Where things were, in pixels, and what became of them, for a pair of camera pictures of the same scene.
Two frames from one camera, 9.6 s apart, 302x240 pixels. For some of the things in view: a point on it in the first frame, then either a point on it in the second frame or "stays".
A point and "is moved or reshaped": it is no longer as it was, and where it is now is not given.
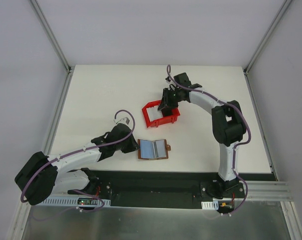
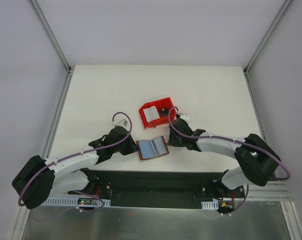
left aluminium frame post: (50, 35) stays
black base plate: (159, 189) stays
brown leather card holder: (151, 150) is moved or reshaped
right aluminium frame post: (267, 35) stays
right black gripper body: (169, 97) → (174, 139)
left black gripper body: (130, 146) stays
